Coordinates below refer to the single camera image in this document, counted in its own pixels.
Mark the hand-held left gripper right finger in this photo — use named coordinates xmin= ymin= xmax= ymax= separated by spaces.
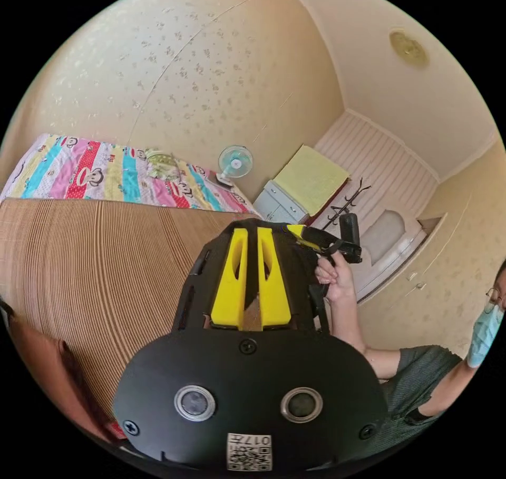
xmin=257 ymin=227 xmax=290 ymax=330

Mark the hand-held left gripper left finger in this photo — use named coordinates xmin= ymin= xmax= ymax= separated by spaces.
xmin=210 ymin=228 xmax=249 ymax=331

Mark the person's left forearm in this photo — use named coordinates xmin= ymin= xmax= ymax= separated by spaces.
xmin=406 ymin=358 xmax=476 ymax=423

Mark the person's right forearm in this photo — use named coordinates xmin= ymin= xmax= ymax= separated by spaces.
xmin=328 ymin=289 xmax=402 ymax=380

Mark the person's right hand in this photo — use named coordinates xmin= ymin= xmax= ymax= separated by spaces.
xmin=314 ymin=254 xmax=357 ymax=303

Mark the white cupboard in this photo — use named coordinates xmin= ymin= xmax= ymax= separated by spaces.
xmin=252 ymin=179 xmax=310 ymax=225

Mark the dark coat rack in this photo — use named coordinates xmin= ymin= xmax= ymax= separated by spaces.
xmin=315 ymin=177 xmax=373 ymax=231

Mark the yellow cloth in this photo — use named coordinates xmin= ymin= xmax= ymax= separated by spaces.
xmin=273 ymin=144 xmax=352 ymax=217

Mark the small light blue fan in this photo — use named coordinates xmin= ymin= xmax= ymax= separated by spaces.
xmin=216 ymin=144 xmax=255 ymax=189

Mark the white pleated curtain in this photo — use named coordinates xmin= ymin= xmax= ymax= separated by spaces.
xmin=313 ymin=110 xmax=441 ymax=252

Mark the person's body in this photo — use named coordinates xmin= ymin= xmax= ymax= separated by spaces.
xmin=363 ymin=259 xmax=506 ymax=454

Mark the bed with woven mat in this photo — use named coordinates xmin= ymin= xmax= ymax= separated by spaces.
xmin=0 ymin=132 xmax=262 ymax=444

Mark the green printed pillow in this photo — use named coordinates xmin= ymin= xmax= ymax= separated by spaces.
xmin=144 ymin=148 xmax=181 ymax=180

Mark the round ceiling lamp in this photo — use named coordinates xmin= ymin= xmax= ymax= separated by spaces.
xmin=388 ymin=29 xmax=431 ymax=69

